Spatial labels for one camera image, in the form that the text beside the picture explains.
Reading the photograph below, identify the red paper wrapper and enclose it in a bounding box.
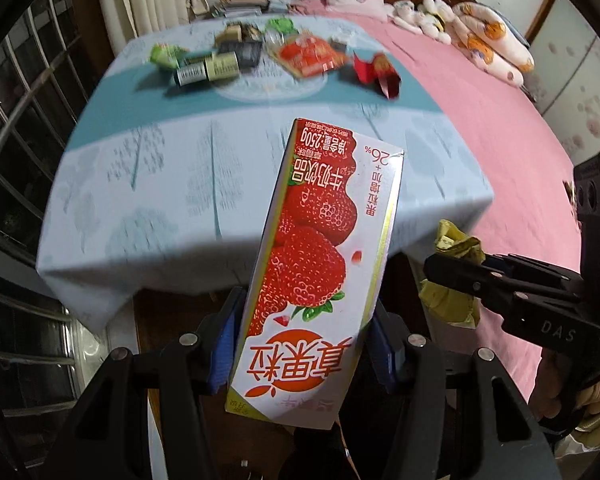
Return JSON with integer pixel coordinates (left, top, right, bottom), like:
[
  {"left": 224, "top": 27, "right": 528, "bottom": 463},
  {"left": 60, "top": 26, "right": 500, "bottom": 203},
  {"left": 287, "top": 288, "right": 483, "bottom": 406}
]
[{"left": 352, "top": 52, "right": 402, "bottom": 99}]

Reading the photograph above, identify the brown wrapper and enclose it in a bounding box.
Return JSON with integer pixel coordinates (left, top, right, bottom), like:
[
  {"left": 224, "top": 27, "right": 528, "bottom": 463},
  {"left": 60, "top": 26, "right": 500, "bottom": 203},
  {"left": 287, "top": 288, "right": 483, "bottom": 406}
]
[{"left": 215, "top": 21, "right": 261, "bottom": 44}]

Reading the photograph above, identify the metal window grille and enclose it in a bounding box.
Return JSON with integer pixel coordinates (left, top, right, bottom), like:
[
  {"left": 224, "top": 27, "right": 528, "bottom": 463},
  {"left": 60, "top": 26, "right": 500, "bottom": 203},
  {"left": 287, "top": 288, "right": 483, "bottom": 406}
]
[{"left": 0, "top": 0, "right": 106, "bottom": 266}]

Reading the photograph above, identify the black plastic tray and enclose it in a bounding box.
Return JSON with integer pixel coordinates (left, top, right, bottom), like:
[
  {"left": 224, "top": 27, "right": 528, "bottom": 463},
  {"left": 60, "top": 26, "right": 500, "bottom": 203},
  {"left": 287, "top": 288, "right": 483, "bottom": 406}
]
[{"left": 219, "top": 40, "right": 264, "bottom": 69}]

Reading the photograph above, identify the strawberry milk carton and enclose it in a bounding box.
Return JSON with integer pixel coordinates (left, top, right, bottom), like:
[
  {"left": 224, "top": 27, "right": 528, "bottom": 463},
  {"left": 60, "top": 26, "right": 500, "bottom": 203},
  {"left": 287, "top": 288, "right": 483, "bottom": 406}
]
[{"left": 224, "top": 118, "right": 406, "bottom": 431}]

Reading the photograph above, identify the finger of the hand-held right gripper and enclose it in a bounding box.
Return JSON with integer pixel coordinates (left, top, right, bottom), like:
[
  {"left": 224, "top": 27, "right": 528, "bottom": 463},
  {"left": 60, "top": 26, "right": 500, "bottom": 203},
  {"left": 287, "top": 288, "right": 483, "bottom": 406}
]
[
  {"left": 424, "top": 253, "right": 582, "bottom": 312},
  {"left": 484, "top": 253, "right": 582, "bottom": 290}
]

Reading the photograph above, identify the yellow wrapper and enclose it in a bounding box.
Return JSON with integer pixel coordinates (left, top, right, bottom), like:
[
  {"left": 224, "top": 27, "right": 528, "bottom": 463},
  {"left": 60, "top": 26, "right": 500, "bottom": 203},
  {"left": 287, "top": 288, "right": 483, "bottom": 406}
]
[{"left": 419, "top": 219, "right": 486, "bottom": 330}]

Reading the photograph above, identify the crumpled green wrapper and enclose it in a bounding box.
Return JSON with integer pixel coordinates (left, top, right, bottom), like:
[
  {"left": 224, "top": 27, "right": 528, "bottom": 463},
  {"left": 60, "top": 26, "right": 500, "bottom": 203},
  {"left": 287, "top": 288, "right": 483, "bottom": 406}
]
[{"left": 149, "top": 42, "right": 191, "bottom": 69}]

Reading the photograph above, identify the tree print tablecloth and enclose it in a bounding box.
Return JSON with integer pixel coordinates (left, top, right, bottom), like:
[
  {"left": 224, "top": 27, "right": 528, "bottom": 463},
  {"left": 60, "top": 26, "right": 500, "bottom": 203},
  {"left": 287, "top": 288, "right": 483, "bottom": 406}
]
[{"left": 35, "top": 15, "right": 496, "bottom": 331}]

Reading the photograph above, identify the white plush toy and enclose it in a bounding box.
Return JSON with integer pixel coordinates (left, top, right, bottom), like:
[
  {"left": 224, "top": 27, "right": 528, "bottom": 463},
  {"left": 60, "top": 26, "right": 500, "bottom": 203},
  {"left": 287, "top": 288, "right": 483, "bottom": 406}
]
[
  {"left": 420, "top": 0, "right": 456, "bottom": 44},
  {"left": 387, "top": 0, "right": 426, "bottom": 29}
]

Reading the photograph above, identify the pink bed sheet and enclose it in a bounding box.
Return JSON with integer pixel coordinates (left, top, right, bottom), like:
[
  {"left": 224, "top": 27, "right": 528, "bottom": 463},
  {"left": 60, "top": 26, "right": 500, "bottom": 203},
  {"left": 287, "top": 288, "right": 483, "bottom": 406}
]
[{"left": 300, "top": 0, "right": 586, "bottom": 411}]

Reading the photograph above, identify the red strawberry packet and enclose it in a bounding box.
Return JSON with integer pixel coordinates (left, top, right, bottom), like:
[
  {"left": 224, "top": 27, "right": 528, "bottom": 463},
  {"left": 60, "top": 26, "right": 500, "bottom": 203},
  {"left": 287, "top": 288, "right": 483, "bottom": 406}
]
[{"left": 270, "top": 35, "right": 349, "bottom": 79}]

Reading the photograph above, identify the stack of papers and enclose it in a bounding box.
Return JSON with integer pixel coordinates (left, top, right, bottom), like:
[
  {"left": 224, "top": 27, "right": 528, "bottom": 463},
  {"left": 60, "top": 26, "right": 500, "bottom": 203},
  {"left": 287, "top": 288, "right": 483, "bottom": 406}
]
[{"left": 212, "top": 0, "right": 272, "bottom": 19}]

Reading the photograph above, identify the green foil wrapper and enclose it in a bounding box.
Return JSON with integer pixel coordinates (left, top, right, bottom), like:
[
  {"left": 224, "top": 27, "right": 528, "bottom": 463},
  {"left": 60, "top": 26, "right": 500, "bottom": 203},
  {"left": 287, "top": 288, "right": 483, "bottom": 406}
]
[{"left": 265, "top": 16, "right": 296, "bottom": 37}]

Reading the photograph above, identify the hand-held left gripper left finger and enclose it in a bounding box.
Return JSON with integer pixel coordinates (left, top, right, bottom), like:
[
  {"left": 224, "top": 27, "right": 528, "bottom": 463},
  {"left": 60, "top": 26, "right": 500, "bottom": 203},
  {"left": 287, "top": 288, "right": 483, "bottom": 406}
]
[{"left": 45, "top": 285, "right": 247, "bottom": 480}]

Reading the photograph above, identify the pale curtain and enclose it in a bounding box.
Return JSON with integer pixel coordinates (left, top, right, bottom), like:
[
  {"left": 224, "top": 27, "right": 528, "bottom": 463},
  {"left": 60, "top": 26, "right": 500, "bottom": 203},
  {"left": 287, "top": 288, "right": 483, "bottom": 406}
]
[{"left": 92, "top": 0, "right": 191, "bottom": 56}]

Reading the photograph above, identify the white flower print wardrobe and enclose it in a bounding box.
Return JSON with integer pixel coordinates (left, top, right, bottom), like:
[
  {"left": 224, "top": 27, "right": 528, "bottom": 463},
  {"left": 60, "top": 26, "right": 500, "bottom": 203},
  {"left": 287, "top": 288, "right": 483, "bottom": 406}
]
[{"left": 525, "top": 0, "right": 600, "bottom": 157}]

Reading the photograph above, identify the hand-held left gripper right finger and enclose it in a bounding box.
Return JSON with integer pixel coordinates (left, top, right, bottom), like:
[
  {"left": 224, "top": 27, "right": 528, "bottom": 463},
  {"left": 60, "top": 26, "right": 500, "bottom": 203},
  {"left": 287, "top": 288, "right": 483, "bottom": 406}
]
[{"left": 367, "top": 305, "right": 556, "bottom": 480}]

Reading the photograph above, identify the bear print quilt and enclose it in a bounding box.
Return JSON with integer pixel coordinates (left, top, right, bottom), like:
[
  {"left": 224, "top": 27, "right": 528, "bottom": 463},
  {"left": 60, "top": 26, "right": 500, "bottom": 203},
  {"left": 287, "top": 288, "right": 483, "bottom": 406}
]
[{"left": 452, "top": 2, "right": 536, "bottom": 86}]

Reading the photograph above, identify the green-labelled small bottle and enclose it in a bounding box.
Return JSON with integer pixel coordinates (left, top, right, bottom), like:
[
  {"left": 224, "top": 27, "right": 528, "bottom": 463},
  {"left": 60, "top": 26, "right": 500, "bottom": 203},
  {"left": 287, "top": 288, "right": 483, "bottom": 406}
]
[{"left": 203, "top": 52, "right": 241, "bottom": 82}]

